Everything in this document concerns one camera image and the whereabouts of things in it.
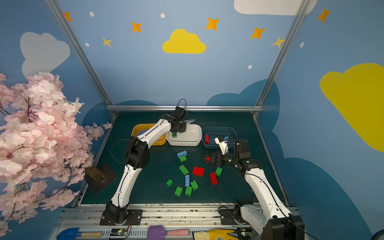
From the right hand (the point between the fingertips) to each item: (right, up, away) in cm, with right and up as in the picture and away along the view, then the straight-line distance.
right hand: (211, 154), depth 78 cm
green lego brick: (-23, +9, +26) cm, 36 cm away
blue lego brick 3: (-13, -16, +6) cm, 22 cm away
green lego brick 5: (-12, -21, +3) cm, 24 cm away
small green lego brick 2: (-23, -17, +6) cm, 29 cm away
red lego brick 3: (+2, -15, +8) cm, 17 cm away
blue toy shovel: (-68, -36, -8) cm, 77 cm away
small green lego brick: (-16, -6, +17) cm, 24 cm away
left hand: (-18, +15, +25) cm, 34 cm away
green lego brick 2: (-16, -11, +12) cm, 23 cm away
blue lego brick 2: (-17, -3, +17) cm, 24 cm away
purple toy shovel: (-27, -36, -8) cm, 46 cm away
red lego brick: (0, +6, +25) cm, 26 cm away
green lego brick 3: (-9, -18, +4) cm, 20 cm away
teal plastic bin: (+2, +10, +29) cm, 31 cm away
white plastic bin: (-11, +7, +27) cm, 30 cm away
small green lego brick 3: (+6, -12, +10) cm, 17 cm away
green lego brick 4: (-18, -20, +2) cm, 27 cm away
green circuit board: (-46, -36, -7) cm, 59 cm away
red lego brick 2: (-7, -12, +10) cm, 17 cm away
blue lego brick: (-47, +11, +26) cm, 55 cm away
